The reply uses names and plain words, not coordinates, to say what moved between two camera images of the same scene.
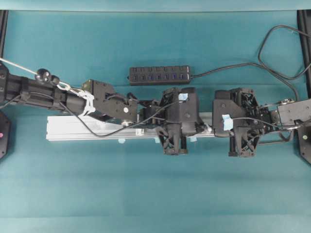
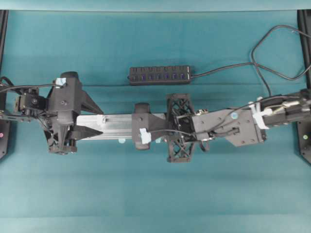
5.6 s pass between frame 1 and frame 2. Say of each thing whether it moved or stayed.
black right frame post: stayed
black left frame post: stayed
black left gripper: moved
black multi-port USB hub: stayed
